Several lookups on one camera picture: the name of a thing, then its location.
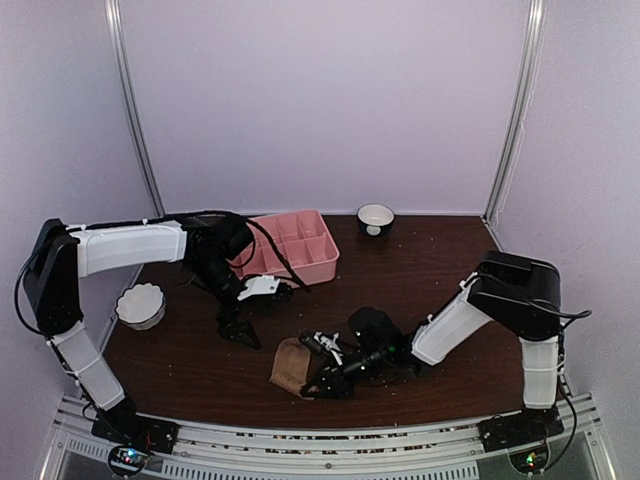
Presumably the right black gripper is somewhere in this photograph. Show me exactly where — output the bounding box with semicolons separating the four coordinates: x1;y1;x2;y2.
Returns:
306;350;391;402

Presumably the tan brown sock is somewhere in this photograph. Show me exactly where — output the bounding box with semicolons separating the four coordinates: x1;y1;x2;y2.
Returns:
269;337;326;401

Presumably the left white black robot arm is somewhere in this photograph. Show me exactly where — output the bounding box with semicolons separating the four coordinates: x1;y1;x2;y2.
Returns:
16;211;279;444

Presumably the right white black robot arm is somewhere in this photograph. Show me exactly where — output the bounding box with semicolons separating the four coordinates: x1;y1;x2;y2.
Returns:
299;251;591;442

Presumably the white fluted bowl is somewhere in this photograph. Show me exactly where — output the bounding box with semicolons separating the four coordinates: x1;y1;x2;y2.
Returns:
115;283;166;331

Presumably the pink divided organizer tray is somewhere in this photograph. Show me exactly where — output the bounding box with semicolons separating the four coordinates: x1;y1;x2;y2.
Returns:
231;210;340;286

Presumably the black white ceramic bowl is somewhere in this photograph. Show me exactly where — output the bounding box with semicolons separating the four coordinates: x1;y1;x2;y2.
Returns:
356;204;395;237

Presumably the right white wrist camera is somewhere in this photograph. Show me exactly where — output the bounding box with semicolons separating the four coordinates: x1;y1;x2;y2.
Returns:
298;331;345;366

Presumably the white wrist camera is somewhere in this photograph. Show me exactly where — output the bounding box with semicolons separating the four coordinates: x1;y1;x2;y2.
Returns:
298;331;345;366
237;275;293;301

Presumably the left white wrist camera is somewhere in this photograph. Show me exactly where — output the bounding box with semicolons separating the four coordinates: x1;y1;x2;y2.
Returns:
237;275;293;301

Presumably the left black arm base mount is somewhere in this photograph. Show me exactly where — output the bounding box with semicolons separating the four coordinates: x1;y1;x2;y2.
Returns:
91;413;179;478

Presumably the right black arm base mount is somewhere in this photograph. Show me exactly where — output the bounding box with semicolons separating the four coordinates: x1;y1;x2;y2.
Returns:
477;412;564;476

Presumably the left aluminium frame post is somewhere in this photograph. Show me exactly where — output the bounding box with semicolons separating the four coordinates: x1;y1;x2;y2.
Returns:
103;0;169;224

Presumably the aluminium frame post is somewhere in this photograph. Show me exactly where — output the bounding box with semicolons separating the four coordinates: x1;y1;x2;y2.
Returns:
103;0;169;224
483;0;547;228

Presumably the right aluminium frame post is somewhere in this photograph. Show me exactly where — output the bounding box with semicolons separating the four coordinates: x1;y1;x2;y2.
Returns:
483;0;547;228

